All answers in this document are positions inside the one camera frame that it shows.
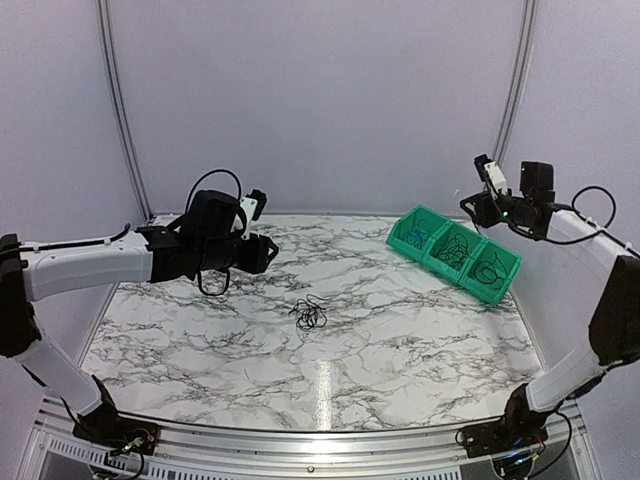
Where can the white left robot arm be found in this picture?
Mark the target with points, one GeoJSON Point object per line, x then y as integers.
{"type": "Point", "coordinates": [31, 272]}

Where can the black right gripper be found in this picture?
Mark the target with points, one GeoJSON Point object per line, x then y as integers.
{"type": "Point", "coordinates": [483, 216]}

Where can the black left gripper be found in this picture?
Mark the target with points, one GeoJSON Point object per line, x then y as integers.
{"type": "Point", "coordinates": [258, 261]}

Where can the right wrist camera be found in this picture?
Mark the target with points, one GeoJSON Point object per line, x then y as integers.
{"type": "Point", "coordinates": [491, 174]}

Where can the green plastic bin right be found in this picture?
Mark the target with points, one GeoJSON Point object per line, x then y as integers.
{"type": "Point", "coordinates": [491, 274]}

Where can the green plastic bin left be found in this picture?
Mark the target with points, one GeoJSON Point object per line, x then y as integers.
{"type": "Point", "coordinates": [415, 233]}

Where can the aluminium corner post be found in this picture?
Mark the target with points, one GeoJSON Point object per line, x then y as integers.
{"type": "Point", "coordinates": [108, 47]}
{"type": "Point", "coordinates": [518, 79]}

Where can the aluminium right corner post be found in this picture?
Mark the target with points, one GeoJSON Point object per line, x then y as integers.
{"type": "Point", "coordinates": [518, 79]}

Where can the green plastic bin middle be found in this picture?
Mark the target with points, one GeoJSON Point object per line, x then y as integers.
{"type": "Point", "coordinates": [453, 251]}

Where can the aluminium left corner post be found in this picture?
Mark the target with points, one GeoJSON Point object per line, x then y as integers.
{"type": "Point", "coordinates": [108, 47]}

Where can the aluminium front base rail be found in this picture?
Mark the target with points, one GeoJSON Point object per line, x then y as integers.
{"type": "Point", "coordinates": [192, 451]}

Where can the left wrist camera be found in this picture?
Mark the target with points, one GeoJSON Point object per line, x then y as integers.
{"type": "Point", "coordinates": [252, 206]}

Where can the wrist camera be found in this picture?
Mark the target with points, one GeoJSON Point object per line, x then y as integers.
{"type": "Point", "coordinates": [491, 174]}
{"type": "Point", "coordinates": [252, 206]}

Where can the green plastic bin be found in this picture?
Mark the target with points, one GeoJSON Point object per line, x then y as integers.
{"type": "Point", "coordinates": [453, 251]}
{"type": "Point", "coordinates": [415, 233]}
{"type": "Point", "coordinates": [491, 274]}

